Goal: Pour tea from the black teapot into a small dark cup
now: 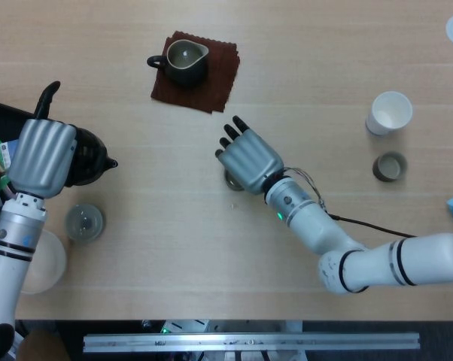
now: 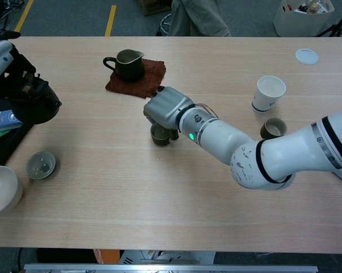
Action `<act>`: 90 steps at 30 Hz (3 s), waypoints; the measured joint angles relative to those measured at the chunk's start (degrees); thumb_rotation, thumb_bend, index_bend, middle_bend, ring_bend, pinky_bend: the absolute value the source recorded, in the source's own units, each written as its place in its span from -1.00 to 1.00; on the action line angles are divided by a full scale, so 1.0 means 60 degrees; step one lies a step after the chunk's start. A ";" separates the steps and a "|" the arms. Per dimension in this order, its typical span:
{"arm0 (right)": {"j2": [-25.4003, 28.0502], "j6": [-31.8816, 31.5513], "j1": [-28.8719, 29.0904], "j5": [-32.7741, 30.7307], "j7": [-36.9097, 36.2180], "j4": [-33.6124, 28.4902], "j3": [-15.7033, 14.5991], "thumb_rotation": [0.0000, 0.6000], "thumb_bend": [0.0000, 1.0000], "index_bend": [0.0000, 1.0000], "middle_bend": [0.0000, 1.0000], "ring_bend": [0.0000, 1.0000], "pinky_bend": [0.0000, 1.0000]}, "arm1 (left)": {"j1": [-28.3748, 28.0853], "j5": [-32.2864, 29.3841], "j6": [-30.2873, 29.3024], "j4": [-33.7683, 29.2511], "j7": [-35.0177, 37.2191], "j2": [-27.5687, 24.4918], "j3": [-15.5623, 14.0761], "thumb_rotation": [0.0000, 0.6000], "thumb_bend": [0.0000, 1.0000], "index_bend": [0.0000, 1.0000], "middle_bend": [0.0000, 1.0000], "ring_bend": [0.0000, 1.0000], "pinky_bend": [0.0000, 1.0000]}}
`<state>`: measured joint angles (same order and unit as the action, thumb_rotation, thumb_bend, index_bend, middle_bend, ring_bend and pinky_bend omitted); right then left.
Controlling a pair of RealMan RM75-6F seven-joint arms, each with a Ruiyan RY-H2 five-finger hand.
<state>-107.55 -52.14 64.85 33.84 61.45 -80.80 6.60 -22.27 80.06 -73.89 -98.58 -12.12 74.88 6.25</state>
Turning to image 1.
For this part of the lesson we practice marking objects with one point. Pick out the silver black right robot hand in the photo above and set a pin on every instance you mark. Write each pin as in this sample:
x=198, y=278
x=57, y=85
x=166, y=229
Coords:
x=249, y=158

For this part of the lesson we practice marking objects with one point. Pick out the dark brown teacup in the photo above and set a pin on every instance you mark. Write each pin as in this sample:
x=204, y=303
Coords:
x=390, y=167
x=232, y=184

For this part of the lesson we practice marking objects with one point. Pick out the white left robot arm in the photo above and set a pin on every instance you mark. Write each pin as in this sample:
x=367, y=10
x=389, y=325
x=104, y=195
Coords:
x=12, y=240

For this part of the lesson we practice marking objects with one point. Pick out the blue tissue packet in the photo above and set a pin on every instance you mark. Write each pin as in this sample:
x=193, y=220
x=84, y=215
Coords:
x=8, y=152

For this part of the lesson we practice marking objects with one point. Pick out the black tray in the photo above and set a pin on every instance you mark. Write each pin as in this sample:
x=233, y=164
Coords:
x=4, y=116

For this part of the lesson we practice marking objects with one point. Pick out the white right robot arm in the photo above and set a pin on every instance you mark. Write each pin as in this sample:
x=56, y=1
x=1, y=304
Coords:
x=317, y=229

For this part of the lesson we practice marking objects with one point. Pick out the aluminium rail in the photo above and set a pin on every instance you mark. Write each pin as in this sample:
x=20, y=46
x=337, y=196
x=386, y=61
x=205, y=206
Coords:
x=249, y=342

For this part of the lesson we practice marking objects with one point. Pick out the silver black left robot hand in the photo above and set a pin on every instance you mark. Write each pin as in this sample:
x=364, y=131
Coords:
x=42, y=158

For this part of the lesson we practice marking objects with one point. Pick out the red-brown cloth mat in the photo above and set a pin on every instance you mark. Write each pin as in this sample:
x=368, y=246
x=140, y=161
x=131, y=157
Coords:
x=196, y=99

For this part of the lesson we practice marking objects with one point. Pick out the white paper cup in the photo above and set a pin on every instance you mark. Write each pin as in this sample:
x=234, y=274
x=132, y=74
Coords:
x=390, y=113

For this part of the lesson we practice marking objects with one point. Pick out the large beige bowl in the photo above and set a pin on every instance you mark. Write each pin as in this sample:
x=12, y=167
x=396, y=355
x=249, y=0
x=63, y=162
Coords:
x=49, y=263

